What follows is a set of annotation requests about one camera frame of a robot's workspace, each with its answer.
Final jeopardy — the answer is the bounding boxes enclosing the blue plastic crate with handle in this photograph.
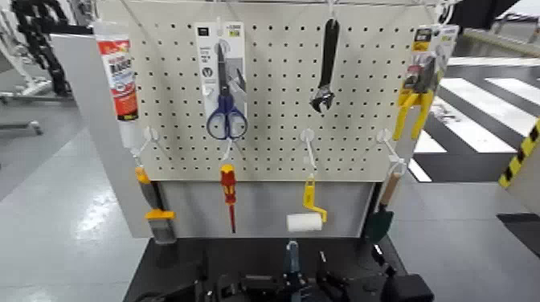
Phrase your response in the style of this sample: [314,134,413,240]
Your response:
[238,239,324,302]

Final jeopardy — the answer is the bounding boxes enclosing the white pegboard hook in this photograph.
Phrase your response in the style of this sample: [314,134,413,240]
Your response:
[299,128,318,179]
[220,138,237,166]
[130,125,162,166]
[376,128,408,176]

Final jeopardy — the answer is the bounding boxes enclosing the white metal frame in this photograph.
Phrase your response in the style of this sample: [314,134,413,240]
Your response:
[0,8,54,104]

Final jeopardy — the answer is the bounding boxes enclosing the blue scissors in package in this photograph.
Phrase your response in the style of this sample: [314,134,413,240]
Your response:
[194,21,250,141]

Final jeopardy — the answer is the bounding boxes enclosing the red yellow screwdriver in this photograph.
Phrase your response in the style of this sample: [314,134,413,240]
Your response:
[219,163,238,235]

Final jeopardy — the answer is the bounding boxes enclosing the white perforated pegboard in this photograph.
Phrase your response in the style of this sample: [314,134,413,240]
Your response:
[97,0,448,183]

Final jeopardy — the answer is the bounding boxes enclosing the yellow handled paint brush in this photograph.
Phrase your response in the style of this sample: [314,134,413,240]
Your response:
[133,165,178,246]

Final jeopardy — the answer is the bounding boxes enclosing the green wooden handled trowel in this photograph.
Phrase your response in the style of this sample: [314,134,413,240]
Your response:
[365,170,403,245]

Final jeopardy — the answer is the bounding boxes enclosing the yellow black hazard striped post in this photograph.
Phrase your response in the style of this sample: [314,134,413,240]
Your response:
[497,119,540,190]

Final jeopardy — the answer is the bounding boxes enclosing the black adjustable wrench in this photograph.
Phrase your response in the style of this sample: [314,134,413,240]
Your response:
[309,17,341,114]

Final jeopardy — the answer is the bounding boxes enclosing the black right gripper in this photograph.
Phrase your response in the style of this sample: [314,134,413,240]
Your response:
[315,251,398,302]

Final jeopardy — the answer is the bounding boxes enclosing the yellow handled paint roller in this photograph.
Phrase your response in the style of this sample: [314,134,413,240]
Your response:
[286,177,329,233]

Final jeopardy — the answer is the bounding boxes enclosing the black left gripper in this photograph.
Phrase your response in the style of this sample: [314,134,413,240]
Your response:
[143,274,243,302]

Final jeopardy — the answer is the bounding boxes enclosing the black floor mat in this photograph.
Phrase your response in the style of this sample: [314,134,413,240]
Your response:
[497,212,540,259]

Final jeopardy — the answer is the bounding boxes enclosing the white red sealant tube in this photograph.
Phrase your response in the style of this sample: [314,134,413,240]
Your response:
[93,21,145,149]

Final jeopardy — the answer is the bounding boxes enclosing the black object behind pegboard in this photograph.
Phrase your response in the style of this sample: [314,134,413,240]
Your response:
[438,0,521,31]

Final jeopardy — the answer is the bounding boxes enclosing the yellow pliers in package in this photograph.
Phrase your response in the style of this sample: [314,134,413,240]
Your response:
[392,23,460,142]

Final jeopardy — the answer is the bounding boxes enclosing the black cable chain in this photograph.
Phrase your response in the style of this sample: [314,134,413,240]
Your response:
[10,0,94,97]

